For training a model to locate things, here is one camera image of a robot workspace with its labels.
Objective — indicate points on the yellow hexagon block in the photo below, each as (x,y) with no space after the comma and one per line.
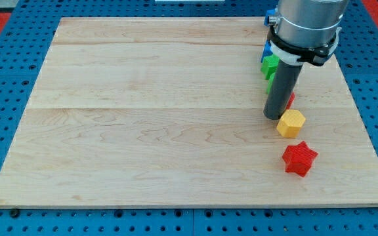
(290,123)

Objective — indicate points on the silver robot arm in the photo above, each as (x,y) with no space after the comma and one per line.
(307,23)

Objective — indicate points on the light wooden board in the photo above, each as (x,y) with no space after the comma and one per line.
(168,113)

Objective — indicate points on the green block lower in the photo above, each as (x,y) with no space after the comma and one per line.
(270,82)

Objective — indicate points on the green block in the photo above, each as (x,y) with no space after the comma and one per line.
(270,82)
(269,65)

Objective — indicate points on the green block upper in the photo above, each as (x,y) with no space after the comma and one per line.
(269,65)

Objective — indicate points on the blue block lower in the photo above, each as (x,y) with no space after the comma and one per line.
(266,50)

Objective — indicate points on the blue block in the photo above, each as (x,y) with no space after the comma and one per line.
(269,16)
(266,50)

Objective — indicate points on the red block behind pusher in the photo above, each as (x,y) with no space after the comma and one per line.
(290,101)

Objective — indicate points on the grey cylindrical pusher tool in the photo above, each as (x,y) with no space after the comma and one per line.
(280,92)

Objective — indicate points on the red star block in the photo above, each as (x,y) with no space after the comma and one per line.
(299,158)

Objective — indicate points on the blue block upper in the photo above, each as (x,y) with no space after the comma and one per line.
(269,16)

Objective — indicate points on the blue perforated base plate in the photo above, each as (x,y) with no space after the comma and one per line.
(24,43)

